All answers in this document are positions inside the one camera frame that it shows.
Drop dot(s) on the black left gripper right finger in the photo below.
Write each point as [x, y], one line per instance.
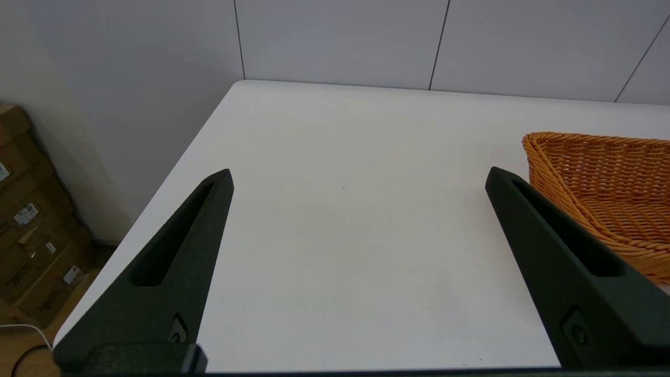
[576, 293]

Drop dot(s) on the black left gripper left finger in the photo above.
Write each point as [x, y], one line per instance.
[157, 309]

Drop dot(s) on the orange woven wicker basket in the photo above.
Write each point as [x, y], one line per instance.
[617, 173]

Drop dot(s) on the brown cardboard box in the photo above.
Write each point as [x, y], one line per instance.
[47, 283]
[23, 167]
[10, 123]
[47, 209]

